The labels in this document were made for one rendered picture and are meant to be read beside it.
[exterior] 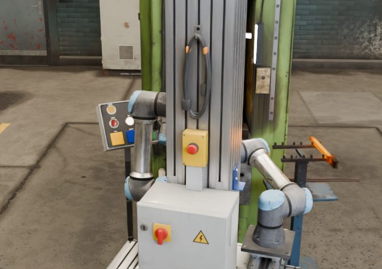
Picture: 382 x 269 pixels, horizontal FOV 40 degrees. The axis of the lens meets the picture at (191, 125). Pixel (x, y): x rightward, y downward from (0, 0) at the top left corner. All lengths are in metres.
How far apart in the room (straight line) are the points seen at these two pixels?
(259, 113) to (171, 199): 1.71
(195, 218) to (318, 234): 2.47
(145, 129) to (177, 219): 0.71
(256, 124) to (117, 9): 5.43
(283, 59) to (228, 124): 1.61
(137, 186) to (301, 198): 0.77
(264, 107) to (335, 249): 1.23
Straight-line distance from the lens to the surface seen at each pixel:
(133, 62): 8.80
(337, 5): 9.50
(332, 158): 3.17
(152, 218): 1.95
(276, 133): 3.64
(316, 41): 9.51
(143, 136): 2.52
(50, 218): 4.50
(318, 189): 3.44
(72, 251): 4.04
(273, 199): 2.41
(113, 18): 8.72
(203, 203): 1.94
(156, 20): 3.39
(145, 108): 2.48
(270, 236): 2.47
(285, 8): 3.45
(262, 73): 3.47
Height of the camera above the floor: 2.13
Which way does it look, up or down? 19 degrees down
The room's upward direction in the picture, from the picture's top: straight up
